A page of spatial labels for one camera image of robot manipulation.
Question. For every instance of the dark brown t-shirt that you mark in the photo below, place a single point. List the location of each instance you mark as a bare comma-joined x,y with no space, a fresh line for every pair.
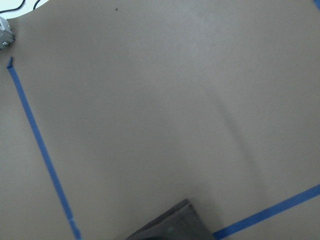
180,222

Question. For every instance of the aluminium frame post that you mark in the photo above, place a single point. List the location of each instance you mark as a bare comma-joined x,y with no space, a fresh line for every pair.
7,36

